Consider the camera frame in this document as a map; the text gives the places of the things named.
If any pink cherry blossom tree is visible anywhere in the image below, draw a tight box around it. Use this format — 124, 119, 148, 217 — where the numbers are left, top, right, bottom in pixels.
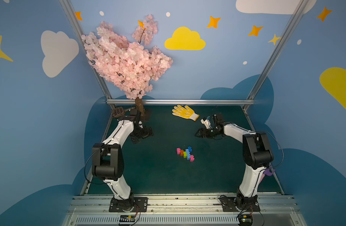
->
81, 14, 173, 116

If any left circuit board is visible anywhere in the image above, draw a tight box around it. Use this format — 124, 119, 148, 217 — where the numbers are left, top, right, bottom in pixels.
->
118, 215, 136, 226

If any aluminium frame rear bar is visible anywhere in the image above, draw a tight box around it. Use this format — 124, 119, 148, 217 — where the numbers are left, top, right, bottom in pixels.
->
106, 98, 255, 106

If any light blue long lego brick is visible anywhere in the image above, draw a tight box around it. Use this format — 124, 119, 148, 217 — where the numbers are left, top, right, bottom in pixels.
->
186, 149, 191, 160

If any brown toy shovel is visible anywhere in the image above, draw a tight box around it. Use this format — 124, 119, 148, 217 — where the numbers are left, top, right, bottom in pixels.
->
112, 106, 126, 118

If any yellow work glove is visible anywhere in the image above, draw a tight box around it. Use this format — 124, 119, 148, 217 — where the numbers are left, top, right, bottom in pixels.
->
172, 105, 199, 121

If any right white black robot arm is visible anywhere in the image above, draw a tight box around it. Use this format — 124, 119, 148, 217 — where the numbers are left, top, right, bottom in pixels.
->
195, 114, 274, 211

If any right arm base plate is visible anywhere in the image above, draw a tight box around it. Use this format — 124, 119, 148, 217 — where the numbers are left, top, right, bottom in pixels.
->
219, 194, 261, 212

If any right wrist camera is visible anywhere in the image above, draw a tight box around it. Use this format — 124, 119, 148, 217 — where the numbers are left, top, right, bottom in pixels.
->
200, 116, 215, 130

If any pink purple toy rake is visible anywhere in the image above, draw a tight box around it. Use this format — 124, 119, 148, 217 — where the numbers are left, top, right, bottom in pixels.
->
261, 168, 275, 181

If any right circuit board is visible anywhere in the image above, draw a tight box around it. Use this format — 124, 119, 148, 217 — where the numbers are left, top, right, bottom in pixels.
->
238, 215, 253, 226

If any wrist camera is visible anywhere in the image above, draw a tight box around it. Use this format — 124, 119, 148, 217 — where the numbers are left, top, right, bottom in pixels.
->
124, 106, 147, 128
200, 116, 215, 130

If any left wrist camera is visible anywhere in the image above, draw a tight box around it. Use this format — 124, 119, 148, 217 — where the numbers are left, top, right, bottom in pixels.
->
124, 106, 147, 128

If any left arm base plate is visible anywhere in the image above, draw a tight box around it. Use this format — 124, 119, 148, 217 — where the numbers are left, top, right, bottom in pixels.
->
108, 197, 148, 212

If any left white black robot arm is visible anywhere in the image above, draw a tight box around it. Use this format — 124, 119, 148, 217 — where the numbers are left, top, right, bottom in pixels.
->
91, 112, 153, 212

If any circuit board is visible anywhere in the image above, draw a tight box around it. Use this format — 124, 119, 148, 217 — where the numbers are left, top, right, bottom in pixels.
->
118, 215, 136, 226
238, 215, 253, 226

